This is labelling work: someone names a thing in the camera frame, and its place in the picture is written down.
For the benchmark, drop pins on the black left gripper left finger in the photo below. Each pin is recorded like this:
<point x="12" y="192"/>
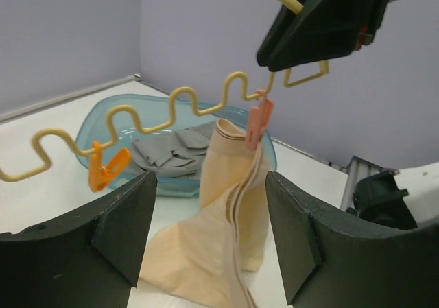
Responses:
<point x="88" y="257"/>

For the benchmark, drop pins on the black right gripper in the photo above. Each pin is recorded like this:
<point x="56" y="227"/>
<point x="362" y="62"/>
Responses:
<point x="324" y="29"/>

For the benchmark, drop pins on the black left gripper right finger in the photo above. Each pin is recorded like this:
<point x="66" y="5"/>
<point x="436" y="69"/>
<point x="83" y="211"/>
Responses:
<point x="329" y="258"/>

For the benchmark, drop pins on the yellow plastic clip hanger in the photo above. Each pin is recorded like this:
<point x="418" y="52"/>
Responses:
<point x="101" y="174"/>

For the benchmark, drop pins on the beige underwear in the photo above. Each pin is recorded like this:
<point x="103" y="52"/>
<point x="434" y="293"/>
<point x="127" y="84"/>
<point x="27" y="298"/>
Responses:
<point x="201" y="258"/>

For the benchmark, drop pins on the grey underwear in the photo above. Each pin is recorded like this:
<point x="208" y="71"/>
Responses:
<point x="165" y="155"/>
<point x="198" y="137"/>

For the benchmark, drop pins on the blue plastic tub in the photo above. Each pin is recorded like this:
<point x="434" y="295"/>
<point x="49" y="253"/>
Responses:
<point x="103" y="136"/>

